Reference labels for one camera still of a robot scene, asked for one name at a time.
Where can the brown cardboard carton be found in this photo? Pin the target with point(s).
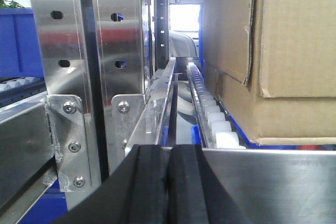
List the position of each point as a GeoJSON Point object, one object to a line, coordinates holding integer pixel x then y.
{"type": "Point", "coordinates": [272, 64]}

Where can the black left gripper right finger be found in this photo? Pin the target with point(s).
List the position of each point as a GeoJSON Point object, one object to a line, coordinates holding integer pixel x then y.
{"type": "Point", "coordinates": [195, 193]}

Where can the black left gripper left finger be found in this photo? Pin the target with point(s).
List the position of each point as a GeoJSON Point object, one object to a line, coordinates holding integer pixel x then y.
{"type": "Point", "coordinates": [134, 193]}

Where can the blue plastic bin left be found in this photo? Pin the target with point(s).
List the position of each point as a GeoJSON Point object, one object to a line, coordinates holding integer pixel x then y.
{"type": "Point", "coordinates": [20, 54]}

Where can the blue bin under carton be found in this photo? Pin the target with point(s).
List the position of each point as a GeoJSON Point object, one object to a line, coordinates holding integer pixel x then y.
{"type": "Point", "coordinates": [226, 134]}

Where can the white roller track left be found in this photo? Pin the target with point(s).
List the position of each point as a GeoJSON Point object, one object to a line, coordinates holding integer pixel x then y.
{"type": "Point", "coordinates": [8, 83]}

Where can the white roller track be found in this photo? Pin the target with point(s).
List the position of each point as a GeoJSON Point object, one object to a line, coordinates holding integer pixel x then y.
{"type": "Point", "coordinates": [203, 100]}
{"type": "Point", "coordinates": [8, 83]}

